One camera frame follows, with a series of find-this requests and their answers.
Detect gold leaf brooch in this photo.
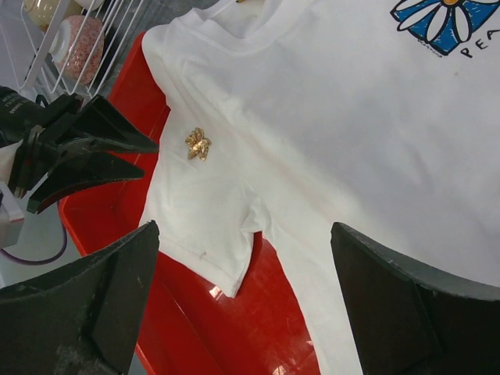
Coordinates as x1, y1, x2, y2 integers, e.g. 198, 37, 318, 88
184, 127, 212, 161

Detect beige ceramic bowl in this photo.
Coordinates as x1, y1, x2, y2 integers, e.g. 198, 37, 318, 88
23, 0, 83, 32

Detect red plastic bin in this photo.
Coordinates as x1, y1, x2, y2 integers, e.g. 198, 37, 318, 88
59, 39, 320, 374

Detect white t-shirt daisy print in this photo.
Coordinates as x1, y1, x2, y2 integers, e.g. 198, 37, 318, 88
141, 1, 499, 374

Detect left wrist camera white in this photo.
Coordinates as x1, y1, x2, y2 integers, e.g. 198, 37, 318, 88
0, 182, 25, 248

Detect white wire dish rack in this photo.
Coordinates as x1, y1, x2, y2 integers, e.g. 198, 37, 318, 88
1, 1, 144, 101

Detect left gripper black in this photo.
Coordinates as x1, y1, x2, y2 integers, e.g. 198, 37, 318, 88
1, 86, 158, 214

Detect pink patterned bowl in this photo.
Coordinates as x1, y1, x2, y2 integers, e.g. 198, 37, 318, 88
49, 15, 105, 85

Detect white ceramic bowl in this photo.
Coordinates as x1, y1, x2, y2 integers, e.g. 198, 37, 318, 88
75, 0, 105, 12

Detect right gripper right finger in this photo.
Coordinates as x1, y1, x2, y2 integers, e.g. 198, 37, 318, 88
330, 223, 499, 374

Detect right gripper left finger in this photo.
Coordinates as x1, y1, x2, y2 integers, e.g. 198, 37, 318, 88
1, 221, 159, 374

